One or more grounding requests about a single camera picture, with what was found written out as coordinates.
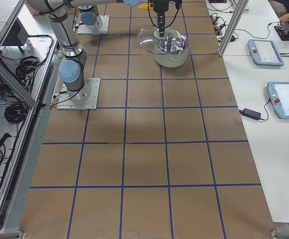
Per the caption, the far teach pendant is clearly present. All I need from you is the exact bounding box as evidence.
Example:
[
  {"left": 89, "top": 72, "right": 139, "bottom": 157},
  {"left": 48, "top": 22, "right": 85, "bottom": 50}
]
[{"left": 247, "top": 39, "right": 284, "bottom": 67}]

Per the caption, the pale green cooking pot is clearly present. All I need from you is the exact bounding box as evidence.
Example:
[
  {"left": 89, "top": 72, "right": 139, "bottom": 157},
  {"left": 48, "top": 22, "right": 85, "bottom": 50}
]
[{"left": 154, "top": 34, "right": 190, "bottom": 68}]

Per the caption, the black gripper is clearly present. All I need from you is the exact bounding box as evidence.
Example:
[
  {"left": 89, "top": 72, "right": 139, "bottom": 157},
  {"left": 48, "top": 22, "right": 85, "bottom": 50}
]
[{"left": 153, "top": 0, "right": 169, "bottom": 37}]

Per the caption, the black power adapter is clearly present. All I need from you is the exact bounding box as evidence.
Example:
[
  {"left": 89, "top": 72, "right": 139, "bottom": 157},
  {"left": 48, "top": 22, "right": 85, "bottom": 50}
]
[{"left": 239, "top": 108, "right": 261, "bottom": 120}]

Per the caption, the near teach pendant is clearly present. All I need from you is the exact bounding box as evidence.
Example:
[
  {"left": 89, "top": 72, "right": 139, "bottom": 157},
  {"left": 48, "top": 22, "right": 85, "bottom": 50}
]
[{"left": 267, "top": 82, "right": 289, "bottom": 119}]

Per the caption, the teach pendant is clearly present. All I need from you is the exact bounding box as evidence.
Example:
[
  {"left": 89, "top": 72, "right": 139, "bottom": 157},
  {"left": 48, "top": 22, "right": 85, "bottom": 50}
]
[
  {"left": 247, "top": 39, "right": 284, "bottom": 67},
  {"left": 267, "top": 82, "right": 289, "bottom": 119}
]

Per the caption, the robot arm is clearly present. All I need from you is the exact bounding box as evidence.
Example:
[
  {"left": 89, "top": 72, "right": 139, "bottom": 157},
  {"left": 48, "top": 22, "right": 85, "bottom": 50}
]
[
  {"left": 27, "top": 0, "right": 141, "bottom": 104},
  {"left": 78, "top": 5, "right": 102, "bottom": 30}
]

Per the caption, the black cable bundle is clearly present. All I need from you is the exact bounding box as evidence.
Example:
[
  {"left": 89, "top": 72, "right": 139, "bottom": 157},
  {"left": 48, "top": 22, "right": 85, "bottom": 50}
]
[{"left": 14, "top": 56, "right": 42, "bottom": 85}]

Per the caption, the yellow corn cob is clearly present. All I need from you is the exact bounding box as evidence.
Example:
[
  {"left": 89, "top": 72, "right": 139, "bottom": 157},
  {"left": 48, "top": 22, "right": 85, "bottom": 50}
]
[{"left": 138, "top": 3, "right": 153, "bottom": 10}]

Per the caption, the black cable coil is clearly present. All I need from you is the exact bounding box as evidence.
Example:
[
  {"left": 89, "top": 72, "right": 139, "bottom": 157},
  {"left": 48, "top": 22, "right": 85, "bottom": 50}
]
[{"left": 4, "top": 102, "right": 28, "bottom": 124}]

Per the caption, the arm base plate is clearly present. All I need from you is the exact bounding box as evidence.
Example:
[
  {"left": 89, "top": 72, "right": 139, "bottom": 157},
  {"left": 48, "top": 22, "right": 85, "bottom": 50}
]
[
  {"left": 56, "top": 78, "right": 100, "bottom": 110},
  {"left": 77, "top": 15, "right": 110, "bottom": 35}
]

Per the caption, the aluminium frame post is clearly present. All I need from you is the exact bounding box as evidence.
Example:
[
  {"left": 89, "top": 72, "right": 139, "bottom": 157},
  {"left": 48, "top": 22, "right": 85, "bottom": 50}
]
[{"left": 218, "top": 0, "right": 248, "bottom": 57}]

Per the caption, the glass pot lid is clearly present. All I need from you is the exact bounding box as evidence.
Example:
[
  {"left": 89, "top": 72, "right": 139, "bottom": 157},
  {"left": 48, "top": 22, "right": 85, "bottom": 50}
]
[{"left": 137, "top": 25, "right": 190, "bottom": 55}]

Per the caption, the aluminium frame rail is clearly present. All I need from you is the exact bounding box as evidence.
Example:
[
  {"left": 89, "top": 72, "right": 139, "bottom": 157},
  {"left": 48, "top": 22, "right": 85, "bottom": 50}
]
[{"left": 0, "top": 0, "right": 58, "bottom": 232}]

